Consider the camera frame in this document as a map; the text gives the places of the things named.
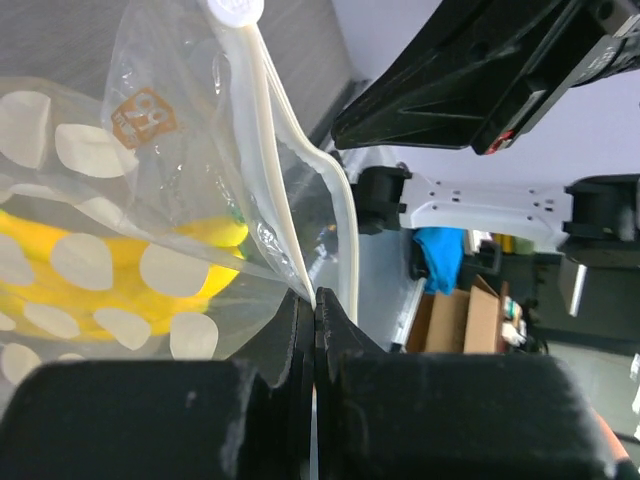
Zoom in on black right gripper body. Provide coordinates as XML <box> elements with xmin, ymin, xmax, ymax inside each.
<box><xmin>469</xmin><ymin>1</ymin><xmax>639</xmax><ymax>155</ymax></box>

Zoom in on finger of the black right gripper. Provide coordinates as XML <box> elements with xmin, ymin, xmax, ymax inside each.
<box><xmin>332</xmin><ymin>1</ymin><xmax>580</xmax><ymax>150</ymax></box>

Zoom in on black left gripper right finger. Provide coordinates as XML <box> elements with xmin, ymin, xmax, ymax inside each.
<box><xmin>315</xmin><ymin>288</ymin><xmax>617</xmax><ymax>479</ymax></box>

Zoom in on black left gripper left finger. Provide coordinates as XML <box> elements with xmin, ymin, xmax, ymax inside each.
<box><xmin>1</xmin><ymin>292</ymin><xmax>313</xmax><ymax>479</ymax></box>

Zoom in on yellow banana bunch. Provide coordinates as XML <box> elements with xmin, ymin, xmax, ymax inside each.
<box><xmin>1</xmin><ymin>212</ymin><xmax>239</xmax><ymax>342</ymax></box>

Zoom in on clear polka dot zip bag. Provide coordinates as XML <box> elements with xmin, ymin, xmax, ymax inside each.
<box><xmin>1</xmin><ymin>1</ymin><xmax>359</xmax><ymax>386</ymax></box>

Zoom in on cardboard box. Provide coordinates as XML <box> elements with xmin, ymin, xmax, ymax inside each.
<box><xmin>405</xmin><ymin>276</ymin><xmax>509</xmax><ymax>354</ymax></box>

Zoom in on blue cloth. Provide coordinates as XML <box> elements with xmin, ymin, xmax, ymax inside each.
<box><xmin>413</xmin><ymin>227</ymin><xmax>465</xmax><ymax>295</ymax></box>

